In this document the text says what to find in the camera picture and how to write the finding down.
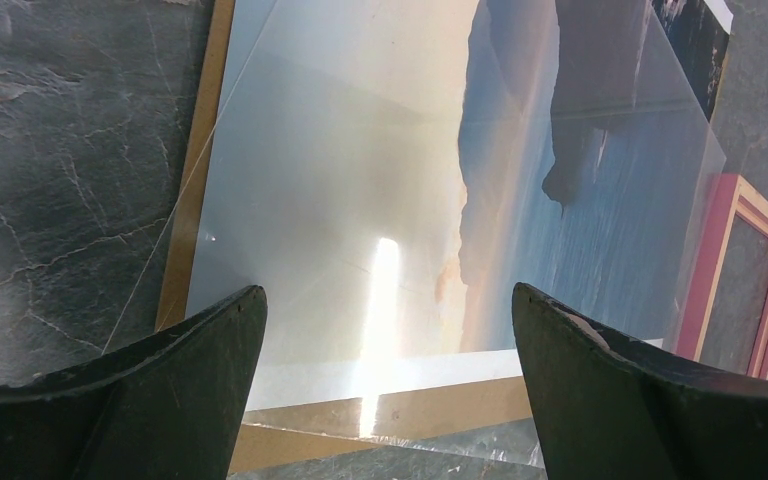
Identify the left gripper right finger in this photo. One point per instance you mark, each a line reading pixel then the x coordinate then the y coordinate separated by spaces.
pixel 610 406

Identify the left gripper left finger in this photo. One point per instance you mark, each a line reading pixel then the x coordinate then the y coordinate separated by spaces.
pixel 169 406

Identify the clear acrylic sheet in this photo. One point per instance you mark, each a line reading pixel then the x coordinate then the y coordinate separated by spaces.
pixel 675 199

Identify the landscape photo print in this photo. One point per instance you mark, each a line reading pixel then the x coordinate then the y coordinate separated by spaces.
pixel 424 199

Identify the brown backing board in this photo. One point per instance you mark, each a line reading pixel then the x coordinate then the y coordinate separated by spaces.
pixel 324 166

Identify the pink wooden picture frame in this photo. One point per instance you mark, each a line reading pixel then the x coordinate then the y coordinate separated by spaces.
pixel 725 321

